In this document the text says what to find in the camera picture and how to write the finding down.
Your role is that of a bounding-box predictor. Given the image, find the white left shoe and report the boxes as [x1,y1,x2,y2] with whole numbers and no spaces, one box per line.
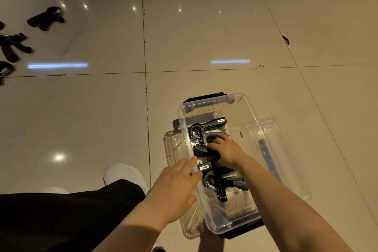
[103,163,148,195]

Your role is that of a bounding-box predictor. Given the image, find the group of black hand grippers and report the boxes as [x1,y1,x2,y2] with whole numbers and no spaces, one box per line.
[0,6,65,32]

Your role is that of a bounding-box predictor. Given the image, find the clear plastic box lid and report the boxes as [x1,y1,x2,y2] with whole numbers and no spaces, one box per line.
[163,116,312,239]

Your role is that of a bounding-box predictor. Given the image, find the black trousers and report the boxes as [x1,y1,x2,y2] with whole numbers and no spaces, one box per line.
[0,179,147,252]

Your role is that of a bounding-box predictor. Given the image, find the person's left forearm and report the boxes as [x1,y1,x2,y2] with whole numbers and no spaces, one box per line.
[91,197,169,252]

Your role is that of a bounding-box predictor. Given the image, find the person's right forearm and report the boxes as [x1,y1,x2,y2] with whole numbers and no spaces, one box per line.
[235,156,354,252]

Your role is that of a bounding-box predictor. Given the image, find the clear plastic storage box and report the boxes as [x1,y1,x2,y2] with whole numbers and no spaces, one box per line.
[178,92,265,240]

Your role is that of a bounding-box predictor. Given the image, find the person's right hand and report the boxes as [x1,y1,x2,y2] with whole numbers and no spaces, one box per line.
[206,133,248,170]

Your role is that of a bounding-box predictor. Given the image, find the person's left hand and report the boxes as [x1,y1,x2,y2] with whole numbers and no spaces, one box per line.
[145,156,204,226]

